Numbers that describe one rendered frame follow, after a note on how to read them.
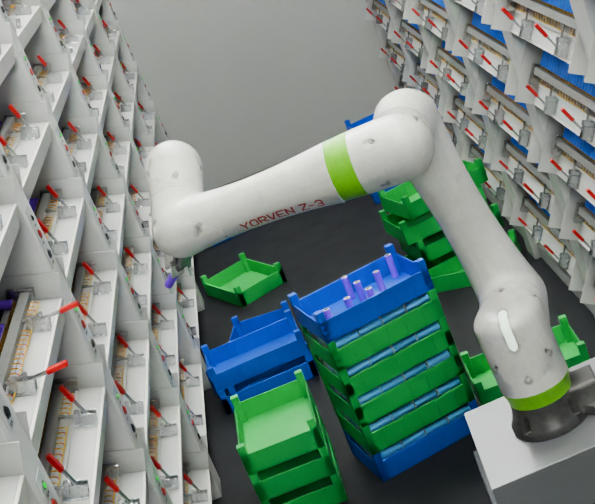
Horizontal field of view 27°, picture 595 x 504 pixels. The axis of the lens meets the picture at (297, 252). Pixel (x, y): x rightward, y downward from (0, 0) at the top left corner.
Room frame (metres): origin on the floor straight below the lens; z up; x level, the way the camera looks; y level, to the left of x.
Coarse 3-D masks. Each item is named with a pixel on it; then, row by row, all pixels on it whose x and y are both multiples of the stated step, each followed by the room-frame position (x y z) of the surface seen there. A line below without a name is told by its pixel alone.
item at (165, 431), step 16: (160, 400) 2.96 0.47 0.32; (176, 400) 2.96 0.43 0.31; (160, 416) 2.80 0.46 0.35; (176, 416) 2.90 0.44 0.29; (160, 432) 2.82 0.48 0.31; (176, 432) 2.80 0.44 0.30; (160, 448) 2.73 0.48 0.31; (176, 448) 2.72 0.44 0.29; (160, 464) 2.65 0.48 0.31; (176, 464) 2.64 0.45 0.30; (176, 480) 2.53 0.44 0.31; (176, 496) 2.49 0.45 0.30
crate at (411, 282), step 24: (384, 264) 2.97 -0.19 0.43; (408, 264) 2.90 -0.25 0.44; (336, 288) 2.94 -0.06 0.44; (408, 288) 2.78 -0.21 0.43; (432, 288) 2.79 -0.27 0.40; (312, 312) 2.92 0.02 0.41; (336, 312) 2.87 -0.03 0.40; (360, 312) 2.75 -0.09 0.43; (384, 312) 2.76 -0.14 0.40; (336, 336) 2.73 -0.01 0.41
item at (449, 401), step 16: (464, 384) 2.79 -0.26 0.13; (432, 400) 2.77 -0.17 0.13; (448, 400) 2.78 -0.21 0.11; (464, 400) 2.79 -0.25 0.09; (416, 416) 2.75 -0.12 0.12; (432, 416) 2.76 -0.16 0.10; (352, 432) 2.82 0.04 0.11; (368, 432) 2.72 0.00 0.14; (384, 432) 2.73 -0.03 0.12; (400, 432) 2.74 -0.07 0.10; (368, 448) 2.73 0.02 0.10; (384, 448) 2.73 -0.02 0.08
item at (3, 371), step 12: (24, 300) 2.20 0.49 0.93; (24, 312) 2.15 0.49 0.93; (36, 312) 2.17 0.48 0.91; (12, 324) 2.08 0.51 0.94; (12, 336) 2.02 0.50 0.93; (12, 348) 1.97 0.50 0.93; (0, 360) 1.92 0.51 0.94; (12, 360) 1.95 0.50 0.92; (0, 372) 1.87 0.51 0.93; (12, 396) 1.81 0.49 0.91
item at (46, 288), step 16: (0, 288) 2.27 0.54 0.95; (16, 288) 2.27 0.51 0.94; (32, 288) 2.25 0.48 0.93; (48, 288) 2.26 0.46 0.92; (48, 304) 2.23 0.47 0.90; (64, 320) 2.25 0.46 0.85; (32, 336) 2.08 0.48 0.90; (48, 336) 2.07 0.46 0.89; (32, 352) 2.00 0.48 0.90; (48, 352) 2.00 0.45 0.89; (32, 368) 1.93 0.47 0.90; (48, 384) 1.92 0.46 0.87; (16, 400) 1.81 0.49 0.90; (32, 400) 1.81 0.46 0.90; (48, 400) 1.89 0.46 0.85; (32, 416) 1.75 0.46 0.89; (32, 432) 1.69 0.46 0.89
